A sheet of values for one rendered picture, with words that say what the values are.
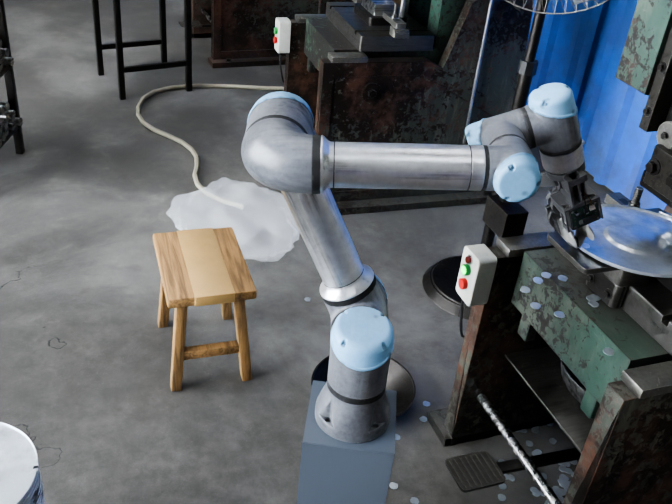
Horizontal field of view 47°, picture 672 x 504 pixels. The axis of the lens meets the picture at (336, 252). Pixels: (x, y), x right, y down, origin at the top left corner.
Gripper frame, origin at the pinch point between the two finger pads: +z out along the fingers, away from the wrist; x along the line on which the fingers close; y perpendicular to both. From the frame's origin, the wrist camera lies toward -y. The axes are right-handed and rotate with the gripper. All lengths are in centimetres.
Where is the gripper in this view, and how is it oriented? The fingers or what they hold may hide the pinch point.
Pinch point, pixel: (575, 240)
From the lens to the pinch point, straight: 160.9
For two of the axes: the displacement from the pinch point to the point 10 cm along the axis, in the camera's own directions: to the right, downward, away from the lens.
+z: 3.3, 7.4, 5.8
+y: 2.1, 5.4, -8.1
